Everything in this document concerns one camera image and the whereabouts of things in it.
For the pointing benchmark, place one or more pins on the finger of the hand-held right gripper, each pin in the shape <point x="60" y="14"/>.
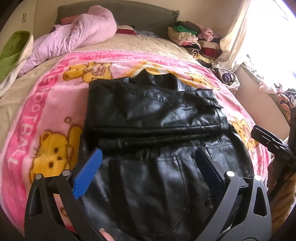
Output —
<point x="266" y="136"/>

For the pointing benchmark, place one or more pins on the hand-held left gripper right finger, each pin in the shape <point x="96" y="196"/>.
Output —
<point x="208" y="171"/>

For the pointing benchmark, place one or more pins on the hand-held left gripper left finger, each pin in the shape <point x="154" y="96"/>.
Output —
<point x="89" y="173"/>

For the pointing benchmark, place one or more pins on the black leather jacket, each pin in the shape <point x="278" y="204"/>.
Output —
<point x="150" y="111"/>

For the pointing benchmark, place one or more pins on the heap of purple and white clothes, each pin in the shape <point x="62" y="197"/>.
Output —
<point x="227" y="77"/>

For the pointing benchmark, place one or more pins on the pile of folded clothes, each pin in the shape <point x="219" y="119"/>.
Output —
<point x="182" y="34"/>

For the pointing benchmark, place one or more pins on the person's left hand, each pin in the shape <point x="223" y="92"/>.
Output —
<point x="106" y="235"/>

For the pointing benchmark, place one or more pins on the pink printed blanket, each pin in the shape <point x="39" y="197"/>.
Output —
<point x="57" y="97"/>

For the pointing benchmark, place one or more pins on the cream curtain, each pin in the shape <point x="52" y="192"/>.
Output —
<point x="235" y="41"/>

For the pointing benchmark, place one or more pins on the window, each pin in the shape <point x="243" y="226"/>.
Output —
<point x="277" y="34"/>

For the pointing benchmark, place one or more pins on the light pink quilt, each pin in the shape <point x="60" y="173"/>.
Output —
<point x="69" y="37"/>

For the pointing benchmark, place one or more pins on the green and white blanket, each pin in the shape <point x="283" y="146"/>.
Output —
<point x="11" y="51"/>

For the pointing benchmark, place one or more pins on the red pillow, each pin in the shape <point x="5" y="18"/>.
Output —
<point x="124" y="30"/>

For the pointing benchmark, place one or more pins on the blue patterned pillow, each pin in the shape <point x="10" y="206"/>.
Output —
<point x="145" y="33"/>

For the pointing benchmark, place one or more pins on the pink pillow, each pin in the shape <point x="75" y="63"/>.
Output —
<point x="68" y="20"/>

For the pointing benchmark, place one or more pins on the grey-green bed headboard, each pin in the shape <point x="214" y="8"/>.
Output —
<point x="138" y="14"/>

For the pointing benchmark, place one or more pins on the cream wardrobe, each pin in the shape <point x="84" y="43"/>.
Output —
<point x="20" y="16"/>

